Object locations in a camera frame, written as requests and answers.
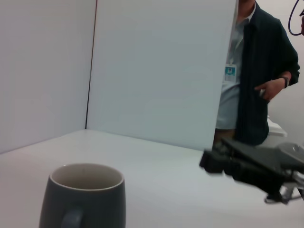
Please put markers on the person left hand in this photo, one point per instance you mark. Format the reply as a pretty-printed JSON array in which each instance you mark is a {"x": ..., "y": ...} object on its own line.
[{"x": 270, "y": 89}]

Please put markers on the person in dark jacket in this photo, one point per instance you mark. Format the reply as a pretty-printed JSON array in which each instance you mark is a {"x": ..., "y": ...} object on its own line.
[{"x": 259, "y": 59}]

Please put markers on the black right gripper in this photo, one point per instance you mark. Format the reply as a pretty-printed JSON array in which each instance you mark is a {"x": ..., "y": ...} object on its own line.
[{"x": 256, "y": 166}]

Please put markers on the white background box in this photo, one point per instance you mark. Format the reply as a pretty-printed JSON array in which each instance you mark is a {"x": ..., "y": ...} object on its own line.
[{"x": 276, "y": 129}]

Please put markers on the grey ceramic cup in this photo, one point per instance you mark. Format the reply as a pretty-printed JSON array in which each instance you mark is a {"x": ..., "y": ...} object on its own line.
[{"x": 83, "y": 204}]

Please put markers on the teal id badge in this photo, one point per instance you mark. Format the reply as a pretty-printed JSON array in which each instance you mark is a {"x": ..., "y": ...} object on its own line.
[{"x": 230, "y": 73}]

